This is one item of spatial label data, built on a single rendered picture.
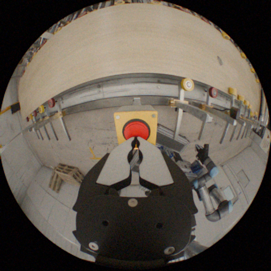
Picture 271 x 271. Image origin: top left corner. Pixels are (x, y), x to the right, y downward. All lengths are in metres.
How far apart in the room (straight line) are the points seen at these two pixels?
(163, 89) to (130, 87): 0.29
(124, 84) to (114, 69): 0.29
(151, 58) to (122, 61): 0.15
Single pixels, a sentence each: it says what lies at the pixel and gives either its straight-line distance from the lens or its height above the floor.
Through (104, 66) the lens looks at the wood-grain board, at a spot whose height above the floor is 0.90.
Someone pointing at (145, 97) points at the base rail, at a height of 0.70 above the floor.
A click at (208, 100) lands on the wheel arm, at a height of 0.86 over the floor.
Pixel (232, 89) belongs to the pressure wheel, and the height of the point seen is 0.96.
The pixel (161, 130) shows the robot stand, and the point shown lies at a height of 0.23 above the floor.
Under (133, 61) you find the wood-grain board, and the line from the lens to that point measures 0.48.
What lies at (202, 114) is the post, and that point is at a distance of 0.34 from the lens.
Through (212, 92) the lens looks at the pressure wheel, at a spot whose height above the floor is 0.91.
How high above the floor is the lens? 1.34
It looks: 61 degrees down
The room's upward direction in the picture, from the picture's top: 176 degrees counter-clockwise
